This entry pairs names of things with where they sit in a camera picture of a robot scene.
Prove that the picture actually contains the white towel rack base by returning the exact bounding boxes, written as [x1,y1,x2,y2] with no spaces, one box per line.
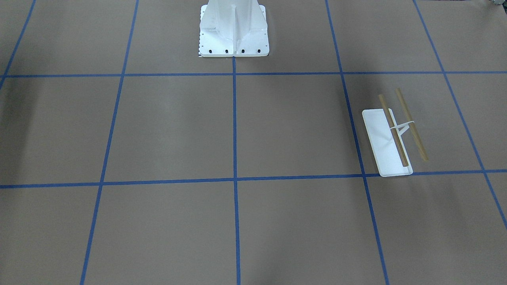
[362,108,413,177]

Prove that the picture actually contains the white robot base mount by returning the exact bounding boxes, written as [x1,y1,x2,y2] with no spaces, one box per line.
[198,0,270,57]

